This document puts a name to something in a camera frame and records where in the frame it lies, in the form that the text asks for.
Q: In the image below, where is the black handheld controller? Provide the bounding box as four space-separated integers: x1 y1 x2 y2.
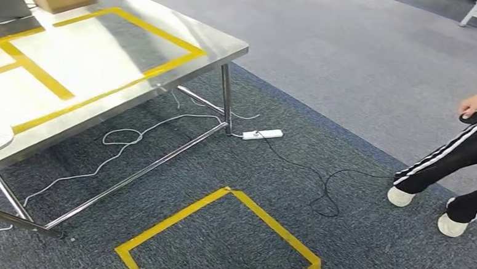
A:
459 110 477 126

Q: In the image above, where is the stainless steel workbench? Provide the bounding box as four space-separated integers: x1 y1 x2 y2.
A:
0 0 252 249

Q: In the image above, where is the white floor cable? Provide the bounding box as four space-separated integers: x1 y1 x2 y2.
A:
22 105 224 217

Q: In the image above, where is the standing person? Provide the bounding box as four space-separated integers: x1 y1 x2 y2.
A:
385 74 477 240

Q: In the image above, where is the large yellow tape rectangle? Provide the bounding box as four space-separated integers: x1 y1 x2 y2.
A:
0 0 209 145

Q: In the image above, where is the yellow floor tape square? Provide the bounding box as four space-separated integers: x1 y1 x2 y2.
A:
113 180 326 269

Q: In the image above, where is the small yellow tape rectangle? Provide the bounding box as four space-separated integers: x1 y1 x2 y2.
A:
0 60 25 83

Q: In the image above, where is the black power cable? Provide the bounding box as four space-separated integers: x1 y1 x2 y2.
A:
252 131 398 222

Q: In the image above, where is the white power strip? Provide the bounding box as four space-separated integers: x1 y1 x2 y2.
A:
241 127 284 143

